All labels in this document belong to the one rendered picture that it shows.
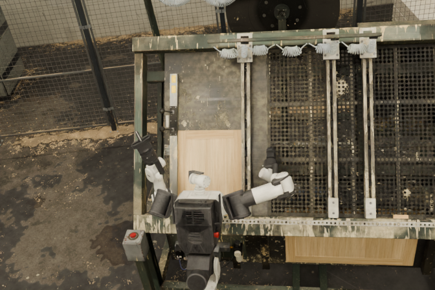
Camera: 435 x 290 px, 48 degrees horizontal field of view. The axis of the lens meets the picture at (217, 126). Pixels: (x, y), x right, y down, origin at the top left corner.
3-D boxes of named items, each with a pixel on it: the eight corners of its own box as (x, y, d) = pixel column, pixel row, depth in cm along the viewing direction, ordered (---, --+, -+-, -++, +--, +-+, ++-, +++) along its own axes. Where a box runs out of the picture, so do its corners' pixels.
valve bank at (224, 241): (171, 273, 331) (165, 249, 317) (175, 256, 342) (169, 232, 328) (245, 276, 323) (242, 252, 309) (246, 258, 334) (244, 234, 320)
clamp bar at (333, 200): (324, 216, 315) (327, 221, 292) (322, 33, 322) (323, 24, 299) (340, 216, 314) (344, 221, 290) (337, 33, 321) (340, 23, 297)
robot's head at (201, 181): (203, 193, 272) (202, 177, 270) (189, 189, 279) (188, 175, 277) (210, 189, 277) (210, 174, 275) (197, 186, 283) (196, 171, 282)
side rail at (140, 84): (138, 212, 342) (133, 214, 331) (139, 56, 349) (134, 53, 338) (146, 213, 341) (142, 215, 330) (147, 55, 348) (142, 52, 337)
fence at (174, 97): (171, 214, 332) (169, 215, 328) (171, 74, 338) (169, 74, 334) (178, 214, 331) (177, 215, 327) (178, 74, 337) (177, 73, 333)
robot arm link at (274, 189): (289, 175, 267) (250, 188, 268) (297, 197, 269) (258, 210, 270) (286, 170, 279) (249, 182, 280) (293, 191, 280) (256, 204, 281)
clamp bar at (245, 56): (239, 215, 324) (235, 219, 301) (239, 37, 331) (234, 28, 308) (255, 215, 323) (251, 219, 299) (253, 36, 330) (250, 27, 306)
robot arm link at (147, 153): (129, 142, 288) (137, 158, 293) (133, 148, 279) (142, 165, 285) (147, 132, 290) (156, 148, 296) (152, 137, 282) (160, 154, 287)
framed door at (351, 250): (286, 259, 369) (286, 261, 368) (283, 207, 337) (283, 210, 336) (412, 263, 355) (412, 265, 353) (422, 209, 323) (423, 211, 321)
